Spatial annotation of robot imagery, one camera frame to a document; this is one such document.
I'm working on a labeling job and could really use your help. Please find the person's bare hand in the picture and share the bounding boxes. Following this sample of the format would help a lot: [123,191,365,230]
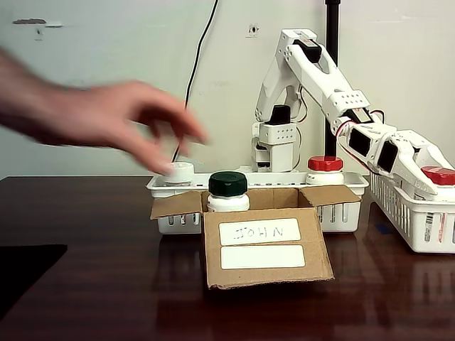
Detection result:
[45,80,211,175]

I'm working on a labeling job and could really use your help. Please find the cardboard box with white labels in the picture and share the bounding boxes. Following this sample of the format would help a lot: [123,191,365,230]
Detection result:
[149,184,363,291]

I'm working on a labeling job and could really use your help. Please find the white bottle with green cap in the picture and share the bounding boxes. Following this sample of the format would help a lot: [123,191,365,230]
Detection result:
[205,171,251,213]

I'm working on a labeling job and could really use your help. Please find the black vertical pole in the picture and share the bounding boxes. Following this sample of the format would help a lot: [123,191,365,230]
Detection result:
[324,0,343,161]

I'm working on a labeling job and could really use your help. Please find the white bottle with red cap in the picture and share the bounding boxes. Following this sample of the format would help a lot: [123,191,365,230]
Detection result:
[415,166,455,204]
[305,156,345,185]

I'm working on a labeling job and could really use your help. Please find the black hanging cable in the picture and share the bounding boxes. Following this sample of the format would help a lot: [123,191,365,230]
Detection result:
[171,0,220,164]

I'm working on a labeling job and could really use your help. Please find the white mesh plastic basket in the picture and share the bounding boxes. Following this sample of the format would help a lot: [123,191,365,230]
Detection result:
[368,170,455,255]

